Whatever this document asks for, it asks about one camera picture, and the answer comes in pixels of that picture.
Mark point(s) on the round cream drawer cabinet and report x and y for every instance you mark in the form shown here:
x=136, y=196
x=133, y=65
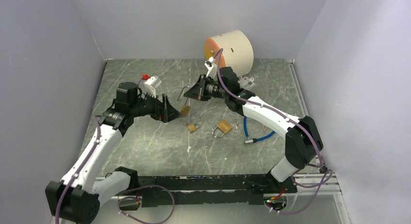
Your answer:
x=237, y=51

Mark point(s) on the small keys beside padlock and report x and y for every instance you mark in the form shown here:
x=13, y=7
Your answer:
x=236, y=123

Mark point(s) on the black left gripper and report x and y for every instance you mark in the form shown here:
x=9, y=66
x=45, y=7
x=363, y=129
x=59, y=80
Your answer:
x=163, y=111

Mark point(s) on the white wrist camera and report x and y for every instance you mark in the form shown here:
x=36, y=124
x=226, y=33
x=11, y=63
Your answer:
x=211, y=66
x=151, y=83

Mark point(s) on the plastic card packet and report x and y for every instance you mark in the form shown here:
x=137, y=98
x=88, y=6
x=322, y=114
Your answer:
x=247, y=83

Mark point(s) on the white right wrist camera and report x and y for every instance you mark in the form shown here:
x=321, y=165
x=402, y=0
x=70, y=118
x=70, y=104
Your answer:
x=211, y=66

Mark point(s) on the small brass padlock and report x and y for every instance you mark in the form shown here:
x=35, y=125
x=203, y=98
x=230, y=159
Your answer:
x=192, y=127

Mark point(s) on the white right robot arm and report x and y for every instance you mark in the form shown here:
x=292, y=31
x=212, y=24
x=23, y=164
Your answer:
x=302, y=139

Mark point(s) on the long shackle brass padlock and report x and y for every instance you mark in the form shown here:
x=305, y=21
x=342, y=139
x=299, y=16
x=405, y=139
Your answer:
x=186, y=107

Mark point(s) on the blue cable lock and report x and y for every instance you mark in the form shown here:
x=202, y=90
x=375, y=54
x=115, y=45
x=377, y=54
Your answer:
x=254, y=135

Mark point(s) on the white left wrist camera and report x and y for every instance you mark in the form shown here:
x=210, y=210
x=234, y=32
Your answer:
x=151, y=83

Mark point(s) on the medium brass padlock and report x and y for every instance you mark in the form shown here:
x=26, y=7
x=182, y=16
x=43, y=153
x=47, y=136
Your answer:
x=223, y=126

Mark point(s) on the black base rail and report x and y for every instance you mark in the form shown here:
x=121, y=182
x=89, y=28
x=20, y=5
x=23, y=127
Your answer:
x=252, y=189

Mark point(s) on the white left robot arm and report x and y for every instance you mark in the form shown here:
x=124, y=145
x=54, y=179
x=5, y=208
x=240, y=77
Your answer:
x=78, y=196

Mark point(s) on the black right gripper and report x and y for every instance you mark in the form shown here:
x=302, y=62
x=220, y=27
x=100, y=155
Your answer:
x=197, y=91

